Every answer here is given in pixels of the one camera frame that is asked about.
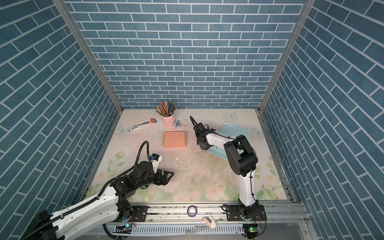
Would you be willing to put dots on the small blue stapler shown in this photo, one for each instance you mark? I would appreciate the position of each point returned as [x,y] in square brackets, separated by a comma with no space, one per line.
[177,124]

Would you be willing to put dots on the bundle of coloured pencils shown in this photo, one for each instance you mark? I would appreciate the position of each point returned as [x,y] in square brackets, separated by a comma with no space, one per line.
[166,109]

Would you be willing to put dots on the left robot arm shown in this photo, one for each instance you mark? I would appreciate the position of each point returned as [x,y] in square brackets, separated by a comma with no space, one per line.
[110,204]

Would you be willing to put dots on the light blue paper box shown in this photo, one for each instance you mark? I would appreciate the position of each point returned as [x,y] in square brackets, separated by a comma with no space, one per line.
[232,131]

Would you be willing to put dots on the pink pencil cup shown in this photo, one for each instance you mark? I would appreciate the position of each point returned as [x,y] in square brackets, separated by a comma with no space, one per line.
[169,121]

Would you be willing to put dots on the white pink clip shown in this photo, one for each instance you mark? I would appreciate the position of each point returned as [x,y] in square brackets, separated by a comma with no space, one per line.
[209,221]

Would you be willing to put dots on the orange paper box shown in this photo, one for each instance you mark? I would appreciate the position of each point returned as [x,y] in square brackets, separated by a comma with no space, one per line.
[175,139]

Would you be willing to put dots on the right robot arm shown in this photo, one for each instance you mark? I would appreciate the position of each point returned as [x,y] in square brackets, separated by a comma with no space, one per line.
[243,161]

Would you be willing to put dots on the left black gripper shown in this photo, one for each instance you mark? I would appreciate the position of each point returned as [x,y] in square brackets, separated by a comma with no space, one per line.
[165,180]

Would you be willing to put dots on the purple tape roll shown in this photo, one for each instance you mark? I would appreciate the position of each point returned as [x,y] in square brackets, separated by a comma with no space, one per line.
[192,211]

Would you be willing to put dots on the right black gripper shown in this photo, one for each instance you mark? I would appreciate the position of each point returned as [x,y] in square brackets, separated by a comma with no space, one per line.
[201,146]

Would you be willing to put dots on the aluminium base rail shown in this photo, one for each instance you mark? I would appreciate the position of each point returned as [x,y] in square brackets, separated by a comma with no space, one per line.
[155,217]

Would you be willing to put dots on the white pen box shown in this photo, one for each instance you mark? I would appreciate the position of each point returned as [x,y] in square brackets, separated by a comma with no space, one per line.
[142,124]

